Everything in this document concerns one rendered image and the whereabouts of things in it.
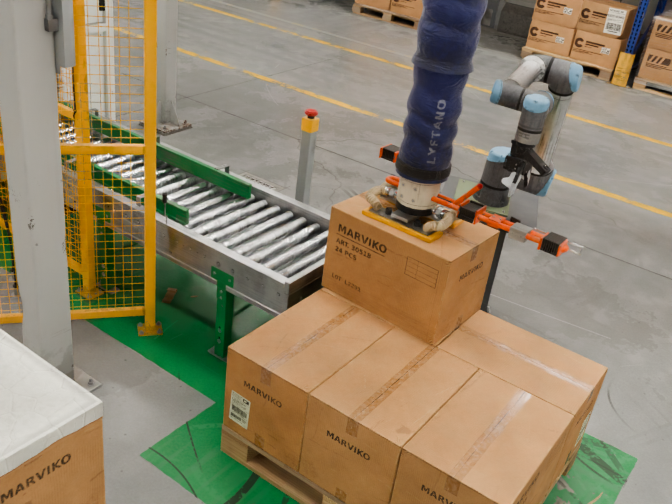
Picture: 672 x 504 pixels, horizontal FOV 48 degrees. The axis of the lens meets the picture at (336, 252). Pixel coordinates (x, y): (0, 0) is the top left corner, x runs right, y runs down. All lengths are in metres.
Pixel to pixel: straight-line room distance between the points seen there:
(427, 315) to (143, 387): 1.37
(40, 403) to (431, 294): 1.61
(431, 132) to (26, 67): 1.48
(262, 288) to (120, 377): 0.81
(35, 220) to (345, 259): 1.25
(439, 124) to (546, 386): 1.10
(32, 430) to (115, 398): 1.66
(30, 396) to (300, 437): 1.21
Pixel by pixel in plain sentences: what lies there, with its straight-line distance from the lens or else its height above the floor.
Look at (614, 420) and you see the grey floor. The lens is 4.01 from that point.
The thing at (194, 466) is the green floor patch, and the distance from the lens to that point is 3.28.
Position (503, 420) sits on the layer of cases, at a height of 0.54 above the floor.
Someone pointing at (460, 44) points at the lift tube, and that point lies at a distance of 2.87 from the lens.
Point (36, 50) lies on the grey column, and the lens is 2.94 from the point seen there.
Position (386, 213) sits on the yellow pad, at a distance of 3.16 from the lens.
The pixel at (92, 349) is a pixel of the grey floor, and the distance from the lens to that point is 3.89.
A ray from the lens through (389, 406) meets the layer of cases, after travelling 2.81.
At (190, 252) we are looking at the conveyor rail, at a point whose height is 0.51.
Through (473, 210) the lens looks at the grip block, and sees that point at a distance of 3.05.
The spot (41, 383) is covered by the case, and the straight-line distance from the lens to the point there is 2.10.
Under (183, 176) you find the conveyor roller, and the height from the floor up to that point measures 0.53.
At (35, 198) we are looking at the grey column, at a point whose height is 0.98.
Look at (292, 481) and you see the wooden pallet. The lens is 3.21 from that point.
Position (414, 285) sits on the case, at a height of 0.77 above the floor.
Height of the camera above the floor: 2.33
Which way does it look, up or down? 29 degrees down
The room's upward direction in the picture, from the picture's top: 8 degrees clockwise
